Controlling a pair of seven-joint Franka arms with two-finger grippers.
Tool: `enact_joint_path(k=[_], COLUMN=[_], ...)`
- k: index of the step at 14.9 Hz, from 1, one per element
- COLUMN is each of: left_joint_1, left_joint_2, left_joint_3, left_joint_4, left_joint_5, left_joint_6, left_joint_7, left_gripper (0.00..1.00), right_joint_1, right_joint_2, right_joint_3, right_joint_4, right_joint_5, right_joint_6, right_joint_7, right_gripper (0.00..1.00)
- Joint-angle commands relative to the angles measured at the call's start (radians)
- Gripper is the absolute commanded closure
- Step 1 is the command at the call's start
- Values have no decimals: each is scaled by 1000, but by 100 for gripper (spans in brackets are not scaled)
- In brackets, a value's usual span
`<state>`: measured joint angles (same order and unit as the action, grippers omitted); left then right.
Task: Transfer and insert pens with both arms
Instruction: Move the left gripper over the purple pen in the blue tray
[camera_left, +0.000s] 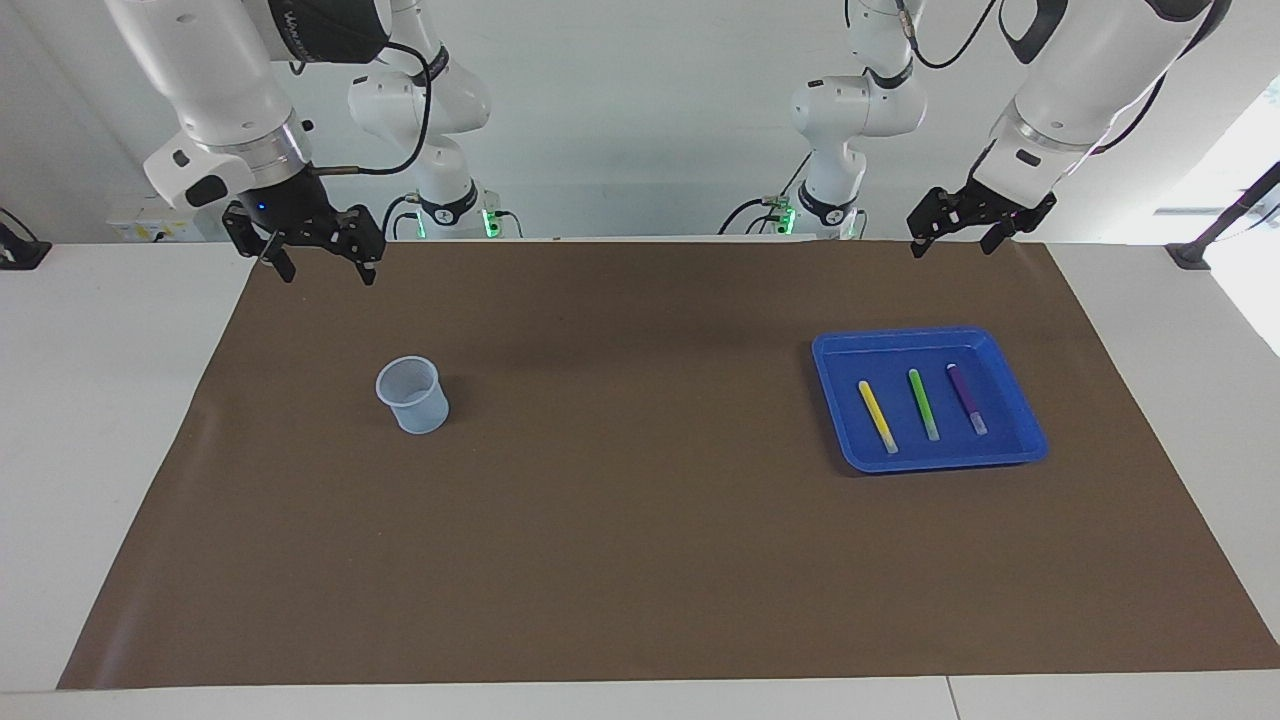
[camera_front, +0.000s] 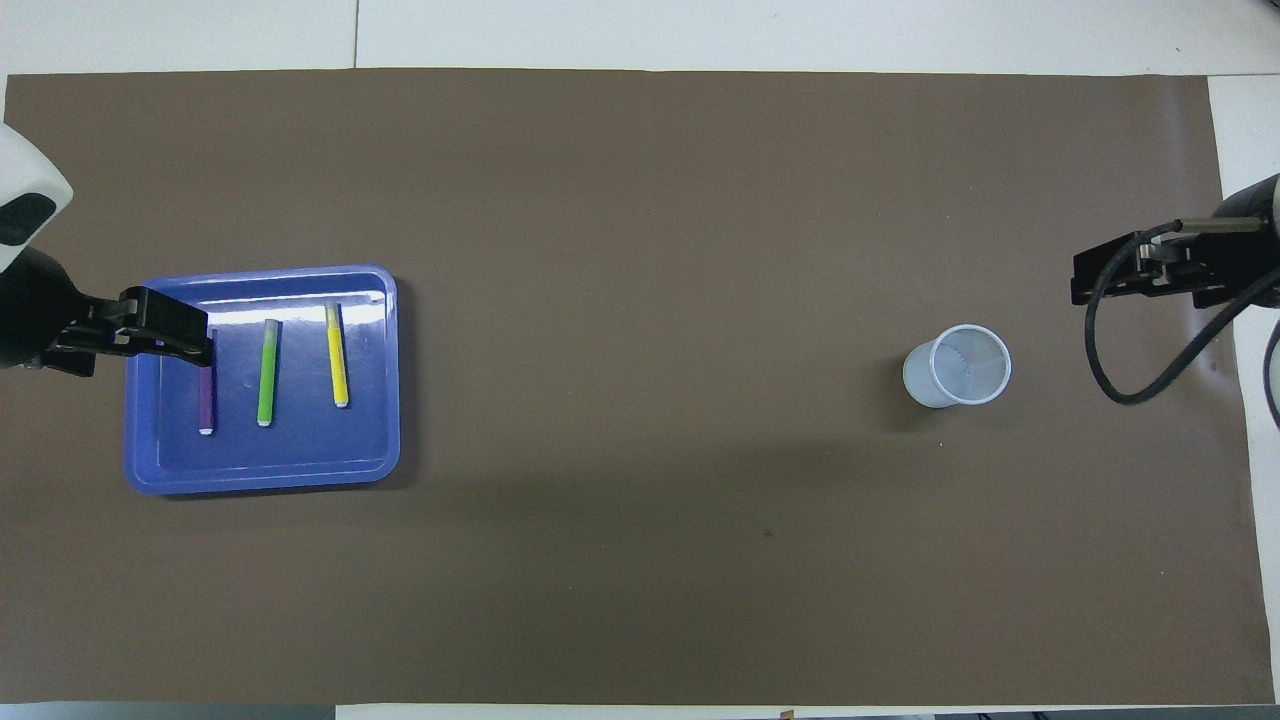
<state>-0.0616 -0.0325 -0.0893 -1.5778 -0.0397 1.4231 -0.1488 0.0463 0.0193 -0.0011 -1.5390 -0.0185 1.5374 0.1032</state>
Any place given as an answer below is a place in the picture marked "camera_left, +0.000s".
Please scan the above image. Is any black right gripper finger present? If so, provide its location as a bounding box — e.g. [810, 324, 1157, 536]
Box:
[222, 200, 298, 284]
[330, 205, 387, 287]

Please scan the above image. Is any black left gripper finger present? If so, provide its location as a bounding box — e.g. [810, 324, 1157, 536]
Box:
[980, 215, 1041, 255]
[907, 188, 966, 259]

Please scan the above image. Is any purple pen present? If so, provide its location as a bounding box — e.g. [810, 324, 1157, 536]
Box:
[945, 363, 989, 436]

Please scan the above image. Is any green pen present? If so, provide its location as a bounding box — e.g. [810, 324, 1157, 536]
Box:
[908, 368, 941, 442]

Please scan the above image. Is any yellow pen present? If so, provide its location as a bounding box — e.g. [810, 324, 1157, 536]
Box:
[858, 380, 899, 455]

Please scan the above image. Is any blue plastic tray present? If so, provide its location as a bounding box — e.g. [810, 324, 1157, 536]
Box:
[811, 326, 1050, 474]

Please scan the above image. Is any translucent plastic cup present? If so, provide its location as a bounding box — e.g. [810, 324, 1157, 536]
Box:
[375, 355, 450, 435]

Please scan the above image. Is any small black table clamp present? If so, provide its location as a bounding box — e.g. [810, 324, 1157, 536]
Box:
[0, 207, 53, 271]

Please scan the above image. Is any brown table mat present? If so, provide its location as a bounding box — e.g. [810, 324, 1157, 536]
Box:
[57, 238, 1280, 691]

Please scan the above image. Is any black right arm base cable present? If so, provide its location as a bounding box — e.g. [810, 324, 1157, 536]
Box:
[380, 193, 421, 241]

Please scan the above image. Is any black arm base cable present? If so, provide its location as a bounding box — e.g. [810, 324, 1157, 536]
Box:
[380, 193, 421, 241]
[718, 150, 813, 236]

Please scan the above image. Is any white wall socket box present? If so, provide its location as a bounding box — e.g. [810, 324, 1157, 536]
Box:
[107, 195, 231, 243]

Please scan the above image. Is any black camera stand pole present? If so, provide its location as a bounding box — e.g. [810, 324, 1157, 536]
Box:
[1165, 160, 1280, 271]

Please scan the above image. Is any black left arm base cable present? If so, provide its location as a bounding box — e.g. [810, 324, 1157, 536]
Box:
[718, 150, 813, 236]

